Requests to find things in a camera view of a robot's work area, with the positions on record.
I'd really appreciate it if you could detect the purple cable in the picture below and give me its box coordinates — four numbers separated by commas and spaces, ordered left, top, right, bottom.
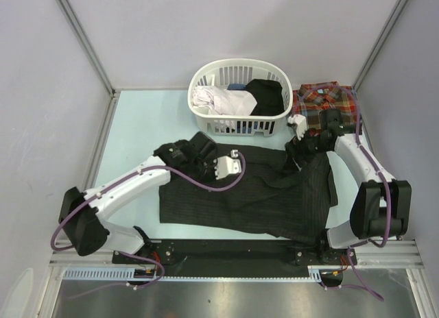
50, 151, 247, 291
294, 86, 394, 302

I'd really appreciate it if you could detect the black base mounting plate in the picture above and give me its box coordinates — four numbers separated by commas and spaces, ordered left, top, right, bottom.
112, 239, 357, 280

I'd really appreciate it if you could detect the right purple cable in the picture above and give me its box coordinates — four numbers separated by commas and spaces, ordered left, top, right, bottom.
294, 86, 394, 302

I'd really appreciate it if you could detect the black garment in basket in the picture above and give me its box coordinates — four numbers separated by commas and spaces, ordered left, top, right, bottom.
246, 79, 285, 117

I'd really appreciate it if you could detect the dark striped long sleeve shirt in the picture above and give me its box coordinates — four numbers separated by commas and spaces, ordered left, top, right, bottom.
159, 144, 338, 245

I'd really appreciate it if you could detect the blue garment in basket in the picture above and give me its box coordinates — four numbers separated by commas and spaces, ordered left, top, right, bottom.
227, 84, 246, 90

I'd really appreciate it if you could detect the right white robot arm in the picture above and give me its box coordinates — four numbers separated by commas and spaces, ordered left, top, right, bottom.
285, 109, 412, 264

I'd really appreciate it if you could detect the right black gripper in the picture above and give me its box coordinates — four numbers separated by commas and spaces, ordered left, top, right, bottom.
282, 125, 331, 171

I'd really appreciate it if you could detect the white shirt in basket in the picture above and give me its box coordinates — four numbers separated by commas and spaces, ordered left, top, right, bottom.
189, 86, 257, 116

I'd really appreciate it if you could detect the white slotted cable duct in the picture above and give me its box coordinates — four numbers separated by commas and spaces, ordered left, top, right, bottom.
62, 267, 322, 283

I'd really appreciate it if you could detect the left aluminium corner post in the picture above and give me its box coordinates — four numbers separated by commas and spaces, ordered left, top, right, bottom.
50, 0, 116, 97

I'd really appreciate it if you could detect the red plaid folded shirt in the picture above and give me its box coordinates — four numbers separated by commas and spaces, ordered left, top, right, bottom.
291, 82, 361, 132

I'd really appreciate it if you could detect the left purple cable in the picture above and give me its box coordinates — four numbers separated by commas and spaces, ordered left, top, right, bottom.
50, 151, 247, 291

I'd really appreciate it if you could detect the aluminium corner post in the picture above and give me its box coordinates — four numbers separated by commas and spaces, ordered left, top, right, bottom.
50, 0, 116, 97
353, 0, 409, 90

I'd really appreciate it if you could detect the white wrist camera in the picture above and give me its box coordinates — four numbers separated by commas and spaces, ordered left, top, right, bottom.
213, 149, 242, 180
287, 114, 308, 140

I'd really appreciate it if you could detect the right aluminium corner post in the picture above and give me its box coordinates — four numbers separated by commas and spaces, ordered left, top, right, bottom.
353, 0, 409, 90

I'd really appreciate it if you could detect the white plastic laundry basket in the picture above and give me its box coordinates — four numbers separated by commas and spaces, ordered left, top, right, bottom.
187, 58, 293, 136

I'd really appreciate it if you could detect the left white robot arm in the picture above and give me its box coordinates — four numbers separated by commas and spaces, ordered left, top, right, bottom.
58, 132, 217, 263

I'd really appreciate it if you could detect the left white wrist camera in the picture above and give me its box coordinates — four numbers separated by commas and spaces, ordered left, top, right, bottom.
213, 149, 242, 180

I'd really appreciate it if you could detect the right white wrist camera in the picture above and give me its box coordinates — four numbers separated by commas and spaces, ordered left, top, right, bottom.
287, 114, 308, 140

